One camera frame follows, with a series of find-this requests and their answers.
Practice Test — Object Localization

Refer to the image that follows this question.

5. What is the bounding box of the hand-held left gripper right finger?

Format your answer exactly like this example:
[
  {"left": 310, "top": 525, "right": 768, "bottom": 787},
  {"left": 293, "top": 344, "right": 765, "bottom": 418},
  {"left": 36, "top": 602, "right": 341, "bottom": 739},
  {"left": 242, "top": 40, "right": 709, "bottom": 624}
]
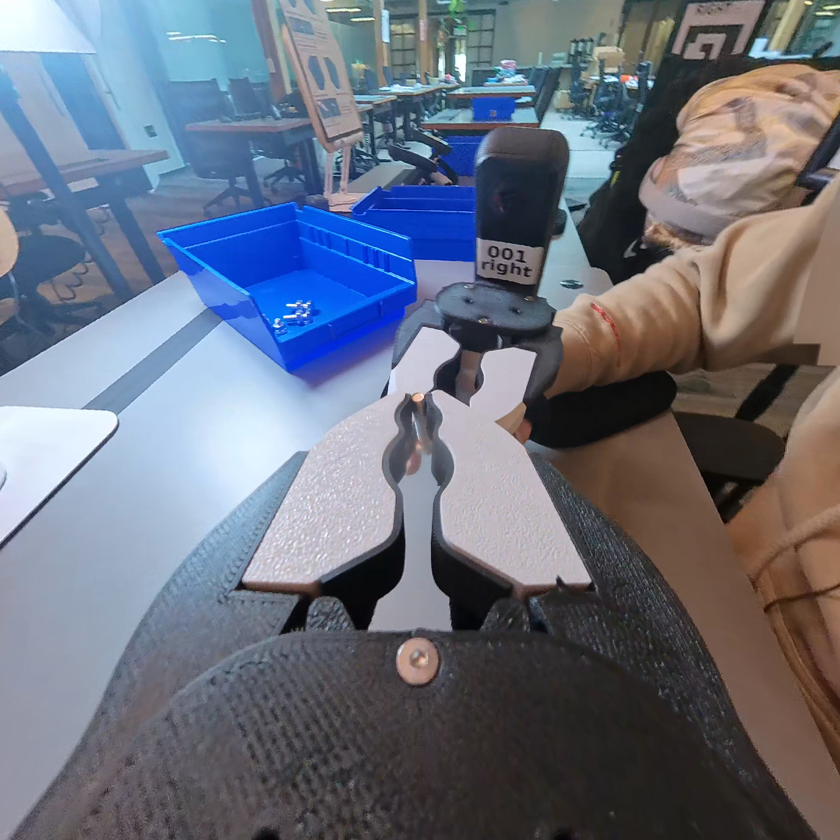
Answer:
[{"left": 431, "top": 392, "right": 594, "bottom": 606}]

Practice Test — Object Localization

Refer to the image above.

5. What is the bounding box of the person's torso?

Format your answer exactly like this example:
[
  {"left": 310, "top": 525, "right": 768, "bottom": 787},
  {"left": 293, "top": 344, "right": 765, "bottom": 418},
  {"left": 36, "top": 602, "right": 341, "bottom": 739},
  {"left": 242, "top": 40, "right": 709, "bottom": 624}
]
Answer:
[{"left": 637, "top": 59, "right": 840, "bottom": 775}]

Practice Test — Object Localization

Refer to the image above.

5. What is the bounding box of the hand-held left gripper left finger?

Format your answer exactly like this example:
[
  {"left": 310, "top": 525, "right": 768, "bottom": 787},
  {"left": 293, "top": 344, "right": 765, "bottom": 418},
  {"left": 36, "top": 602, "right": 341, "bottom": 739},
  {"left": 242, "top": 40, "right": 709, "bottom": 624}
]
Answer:
[{"left": 242, "top": 392, "right": 410, "bottom": 607}]

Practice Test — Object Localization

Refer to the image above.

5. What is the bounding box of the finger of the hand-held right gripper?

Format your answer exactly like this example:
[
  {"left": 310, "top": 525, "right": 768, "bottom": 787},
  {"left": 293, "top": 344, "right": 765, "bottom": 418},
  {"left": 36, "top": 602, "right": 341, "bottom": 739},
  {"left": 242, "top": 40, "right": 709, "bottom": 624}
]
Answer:
[
  {"left": 388, "top": 326, "right": 460, "bottom": 401},
  {"left": 466, "top": 346, "right": 539, "bottom": 424}
]

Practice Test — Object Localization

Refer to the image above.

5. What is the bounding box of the black white marker sign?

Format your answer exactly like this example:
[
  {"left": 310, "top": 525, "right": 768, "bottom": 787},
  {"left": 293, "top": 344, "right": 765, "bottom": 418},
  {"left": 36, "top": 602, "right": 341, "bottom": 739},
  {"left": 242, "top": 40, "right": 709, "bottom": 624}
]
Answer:
[{"left": 670, "top": 0, "right": 769, "bottom": 60}]

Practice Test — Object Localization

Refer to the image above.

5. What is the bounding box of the white document stand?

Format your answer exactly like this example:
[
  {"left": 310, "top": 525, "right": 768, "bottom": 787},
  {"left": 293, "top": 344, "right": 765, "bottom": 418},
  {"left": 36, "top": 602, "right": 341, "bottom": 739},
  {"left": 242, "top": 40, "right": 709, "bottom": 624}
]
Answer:
[{"left": 0, "top": 407, "right": 119, "bottom": 550}]

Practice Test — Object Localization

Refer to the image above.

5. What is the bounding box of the wooden poster stand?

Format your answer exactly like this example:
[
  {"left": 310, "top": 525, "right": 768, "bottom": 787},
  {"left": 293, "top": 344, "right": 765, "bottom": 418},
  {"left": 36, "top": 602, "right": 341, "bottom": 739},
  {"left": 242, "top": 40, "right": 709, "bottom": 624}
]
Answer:
[{"left": 269, "top": 0, "right": 368, "bottom": 152}]

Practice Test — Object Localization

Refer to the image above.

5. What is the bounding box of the black wrist rest pad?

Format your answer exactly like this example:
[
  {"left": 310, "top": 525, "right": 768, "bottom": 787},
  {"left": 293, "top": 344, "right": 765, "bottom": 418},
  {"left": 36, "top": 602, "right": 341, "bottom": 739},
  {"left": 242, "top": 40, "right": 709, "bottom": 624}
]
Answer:
[{"left": 525, "top": 368, "right": 679, "bottom": 450}]

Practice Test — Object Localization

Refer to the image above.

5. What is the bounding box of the person's right hand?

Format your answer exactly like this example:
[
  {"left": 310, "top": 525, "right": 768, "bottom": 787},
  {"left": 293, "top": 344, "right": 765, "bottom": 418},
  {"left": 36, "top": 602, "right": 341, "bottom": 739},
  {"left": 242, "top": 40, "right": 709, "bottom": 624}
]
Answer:
[{"left": 497, "top": 401, "right": 532, "bottom": 445}]

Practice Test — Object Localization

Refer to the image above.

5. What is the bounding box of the person's right forearm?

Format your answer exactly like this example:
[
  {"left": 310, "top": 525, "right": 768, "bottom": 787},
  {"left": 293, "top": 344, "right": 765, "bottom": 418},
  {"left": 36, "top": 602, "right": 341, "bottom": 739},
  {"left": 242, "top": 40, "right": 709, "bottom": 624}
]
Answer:
[{"left": 545, "top": 184, "right": 840, "bottom": 401}]

